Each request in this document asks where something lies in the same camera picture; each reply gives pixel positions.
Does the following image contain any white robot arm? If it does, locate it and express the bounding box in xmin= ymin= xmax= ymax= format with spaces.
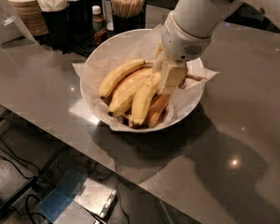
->
xmin=156 ymin=0 xmax=280 ymax=94

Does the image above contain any black container of napkins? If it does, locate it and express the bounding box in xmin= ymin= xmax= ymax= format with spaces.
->
xmin=66 ymin=0 xmax=88 ymax=35

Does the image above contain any black cup of wrapped straws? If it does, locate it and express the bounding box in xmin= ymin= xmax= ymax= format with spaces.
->
xmin=37 ymin=0 xmax=70 ymax=49

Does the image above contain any black floor cable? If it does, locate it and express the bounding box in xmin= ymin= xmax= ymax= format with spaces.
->
xmin=0 ymin=128 xmax=43 ymax=179

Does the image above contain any black cup of wooden stirrers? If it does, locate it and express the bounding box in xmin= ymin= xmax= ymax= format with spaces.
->
xmin=110 ymin=0 xmax=146 ymax=33

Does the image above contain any white paper liner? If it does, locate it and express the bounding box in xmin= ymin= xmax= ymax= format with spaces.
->
xmin=72 ymin=23 xmax=220 ymax=133

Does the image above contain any yellow banana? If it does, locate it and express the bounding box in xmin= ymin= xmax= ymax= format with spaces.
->
xmin=98 ymin=59 xmax=154 ymax=99
xmin=108 ymin=68 xmax=152 ymax=117
xmin=132 ymin=72 xmax=161 ymax=126
xmin=144 ymin=75 xmax=206 ymax=128

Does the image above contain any small sauce bottle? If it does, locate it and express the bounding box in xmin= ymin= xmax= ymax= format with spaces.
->
xmin=91 ymin=6 xmax=106 ymax=45

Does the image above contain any blue box on floor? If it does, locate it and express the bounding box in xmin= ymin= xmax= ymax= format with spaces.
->
xmin=38 ymin=169 xmax=87 ymax=223

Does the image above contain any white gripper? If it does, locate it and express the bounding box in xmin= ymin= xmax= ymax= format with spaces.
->
xmin=153 ymin=11 xmax=211 ymax=94

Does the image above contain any white bowl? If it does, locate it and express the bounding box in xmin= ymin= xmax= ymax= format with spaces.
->
xmin=79 ymin=28 xmax=206 ymax=133

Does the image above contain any stack of brown cup sleeves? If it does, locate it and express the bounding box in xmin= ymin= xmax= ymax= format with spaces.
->
xmin=9 ymin=0 xmax=49 ymax=36

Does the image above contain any white paper bag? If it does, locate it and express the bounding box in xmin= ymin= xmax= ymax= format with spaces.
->
xmin=0 ymin=0 xmax=35 ymax=45

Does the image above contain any black rubber mat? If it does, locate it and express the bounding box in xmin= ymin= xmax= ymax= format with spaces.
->
xmin=36 ymin=28 xmax=115 ymax=59

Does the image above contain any silver metal plate on floor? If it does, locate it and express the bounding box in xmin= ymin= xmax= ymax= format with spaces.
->
xmin=54 ymin=178 xmax=117 ymax=224

